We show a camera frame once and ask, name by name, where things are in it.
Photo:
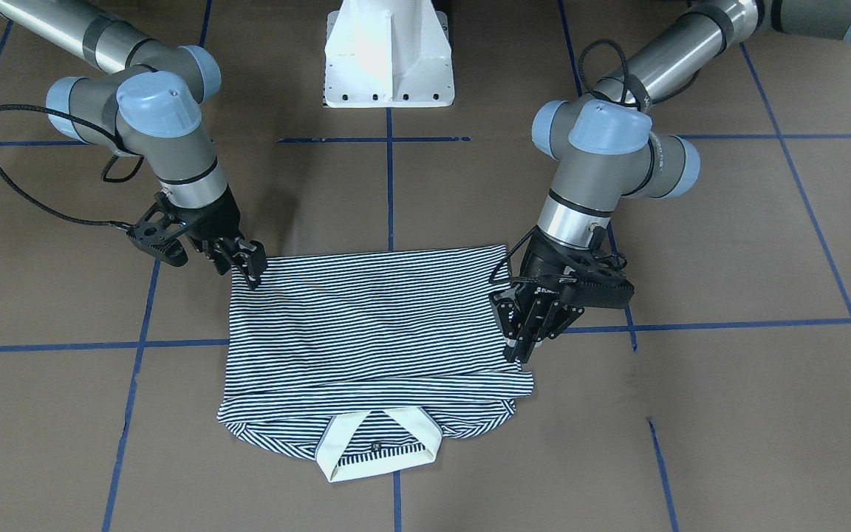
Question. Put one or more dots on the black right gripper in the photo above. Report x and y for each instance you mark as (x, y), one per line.
(220, 218)

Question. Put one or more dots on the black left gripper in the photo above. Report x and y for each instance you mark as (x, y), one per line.
(541, 264)

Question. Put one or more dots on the striped polo shirt white collar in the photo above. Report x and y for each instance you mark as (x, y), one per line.
(367, 363)

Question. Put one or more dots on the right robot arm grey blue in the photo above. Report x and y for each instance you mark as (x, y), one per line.
(146, 106)

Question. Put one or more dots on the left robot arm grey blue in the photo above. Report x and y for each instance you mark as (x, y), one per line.
(607, 151)

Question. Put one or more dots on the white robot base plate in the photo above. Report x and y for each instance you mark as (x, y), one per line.
(389, 54)

